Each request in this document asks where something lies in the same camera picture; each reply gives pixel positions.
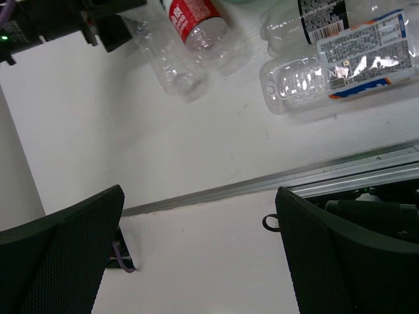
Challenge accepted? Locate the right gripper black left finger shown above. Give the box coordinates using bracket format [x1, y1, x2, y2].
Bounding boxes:
[1, 185, 124, 313]

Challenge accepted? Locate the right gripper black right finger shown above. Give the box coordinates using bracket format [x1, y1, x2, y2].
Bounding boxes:
[276, 188, 418, 313]

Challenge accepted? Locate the clear bottle blue white label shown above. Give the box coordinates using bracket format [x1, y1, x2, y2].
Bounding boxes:
[259, 1, 418, 114]

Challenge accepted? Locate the clear bottle white cap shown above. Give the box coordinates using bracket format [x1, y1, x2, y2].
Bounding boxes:
[120, 1, 206, 96]

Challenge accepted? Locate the clear bottle red label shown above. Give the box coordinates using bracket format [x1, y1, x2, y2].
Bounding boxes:
[160, 0, 235, 69]

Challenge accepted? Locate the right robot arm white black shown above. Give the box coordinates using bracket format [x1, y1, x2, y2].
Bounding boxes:
[1, 185, 418, 313]

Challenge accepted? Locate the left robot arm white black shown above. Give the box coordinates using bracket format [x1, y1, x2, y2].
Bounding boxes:
[1, 0, 147, 65]

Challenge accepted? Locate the clear bottle black label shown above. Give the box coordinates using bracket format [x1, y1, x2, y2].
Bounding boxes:
[260, 1, 349, 58]

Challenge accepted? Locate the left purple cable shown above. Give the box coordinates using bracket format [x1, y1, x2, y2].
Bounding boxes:
[113, 241, 137, 273]

